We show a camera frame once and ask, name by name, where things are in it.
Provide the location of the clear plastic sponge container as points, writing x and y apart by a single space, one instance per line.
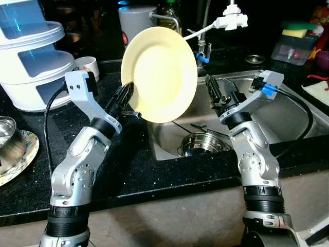
290 51

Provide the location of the metal fork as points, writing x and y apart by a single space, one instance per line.
198 126

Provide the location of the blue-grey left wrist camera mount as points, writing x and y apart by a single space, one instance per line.
82 90

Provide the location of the stainless steel bowl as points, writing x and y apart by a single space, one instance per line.
203 145

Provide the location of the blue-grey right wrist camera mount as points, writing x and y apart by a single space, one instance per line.
259 95

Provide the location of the white tiered round container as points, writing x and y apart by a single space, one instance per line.
31 62

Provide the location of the white tap diverter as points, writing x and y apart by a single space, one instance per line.
231 20

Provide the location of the yellow cooking oil bottle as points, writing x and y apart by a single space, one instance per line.
169 9

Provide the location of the white printed mug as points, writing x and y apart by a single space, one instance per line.
88 67

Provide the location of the stainless steel pot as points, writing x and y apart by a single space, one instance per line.
10 144

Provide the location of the green and yellow sponge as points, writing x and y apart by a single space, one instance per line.
298 28

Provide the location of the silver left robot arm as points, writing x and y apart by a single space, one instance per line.
77 175

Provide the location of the red snack packet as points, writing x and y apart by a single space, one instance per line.
321 25

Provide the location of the grey cylinder water filter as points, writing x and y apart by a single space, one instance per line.
134 23

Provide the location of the pale cloth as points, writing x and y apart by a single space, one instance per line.
318 95

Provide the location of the stainless steel sink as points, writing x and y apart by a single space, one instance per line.
293 110

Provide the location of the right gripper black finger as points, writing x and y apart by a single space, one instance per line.
214 91

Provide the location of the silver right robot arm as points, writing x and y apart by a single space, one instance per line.
257 164

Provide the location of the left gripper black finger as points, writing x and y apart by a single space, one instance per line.
127 91

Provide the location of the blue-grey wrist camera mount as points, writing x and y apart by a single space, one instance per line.
82 90
259 95

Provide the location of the pale yellow plate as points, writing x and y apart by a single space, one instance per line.
159 72

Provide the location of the white plate patterned rim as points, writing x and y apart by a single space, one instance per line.
28 154

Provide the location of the round metal cap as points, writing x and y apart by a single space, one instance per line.
255 58

